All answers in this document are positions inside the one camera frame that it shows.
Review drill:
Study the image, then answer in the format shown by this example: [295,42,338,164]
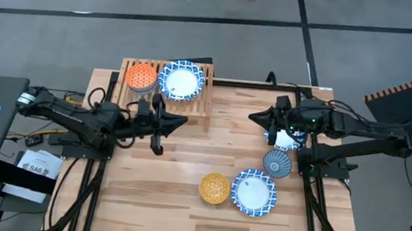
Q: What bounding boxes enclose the white printed booklet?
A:
[15,147,65,180]

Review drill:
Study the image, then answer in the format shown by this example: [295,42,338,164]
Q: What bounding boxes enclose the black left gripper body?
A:
[127,90,169,156]

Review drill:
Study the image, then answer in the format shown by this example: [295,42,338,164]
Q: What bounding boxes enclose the black panel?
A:
[168,53,215,66]

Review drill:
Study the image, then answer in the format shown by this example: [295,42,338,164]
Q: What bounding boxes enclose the small bowl yellow inside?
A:
[197,171,232,206]

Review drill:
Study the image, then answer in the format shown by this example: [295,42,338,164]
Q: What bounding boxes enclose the large blue white patterned bowl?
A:
[156,57,209,105]
[229,166,280,220]
[262,127,307,154]

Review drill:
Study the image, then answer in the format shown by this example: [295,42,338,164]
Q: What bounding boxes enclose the black storage tray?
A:
[0,159,59,195]

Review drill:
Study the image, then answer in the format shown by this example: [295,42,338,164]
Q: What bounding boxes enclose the small bowl orange inside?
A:
[123,61,159,92]

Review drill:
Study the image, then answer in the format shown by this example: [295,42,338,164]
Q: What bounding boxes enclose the white paper sheet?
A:
[1,183,48,205]

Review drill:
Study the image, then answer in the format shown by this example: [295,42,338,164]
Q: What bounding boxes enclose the black power adapter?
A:
[25,134,45,149]

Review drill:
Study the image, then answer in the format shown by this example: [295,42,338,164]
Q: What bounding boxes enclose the large hazard striped black mat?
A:
[360,65,412,149]

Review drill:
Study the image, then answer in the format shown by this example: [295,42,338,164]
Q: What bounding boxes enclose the yellow cable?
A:
[5,124,69,145]

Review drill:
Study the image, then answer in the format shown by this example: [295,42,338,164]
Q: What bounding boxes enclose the small blue striped bowl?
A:
[262,148,294,180]

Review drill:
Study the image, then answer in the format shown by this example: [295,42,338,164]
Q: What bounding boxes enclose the wooden slatted shelf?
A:
[110,55,216,123]

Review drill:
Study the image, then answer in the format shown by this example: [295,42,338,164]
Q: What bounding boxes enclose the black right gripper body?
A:
[266,94,319,149]

